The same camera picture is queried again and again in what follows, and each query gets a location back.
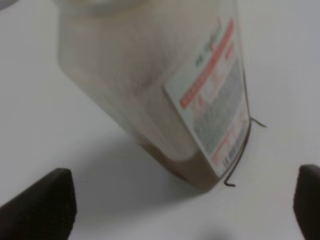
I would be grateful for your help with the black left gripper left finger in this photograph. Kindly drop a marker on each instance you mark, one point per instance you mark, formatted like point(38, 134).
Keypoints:
point(45, 211)

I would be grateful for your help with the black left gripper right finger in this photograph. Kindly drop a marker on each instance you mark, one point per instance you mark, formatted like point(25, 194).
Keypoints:
point(306, 201)

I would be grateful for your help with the clear plastic drink bottle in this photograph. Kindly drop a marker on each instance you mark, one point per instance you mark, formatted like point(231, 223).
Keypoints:
point(169, 72)

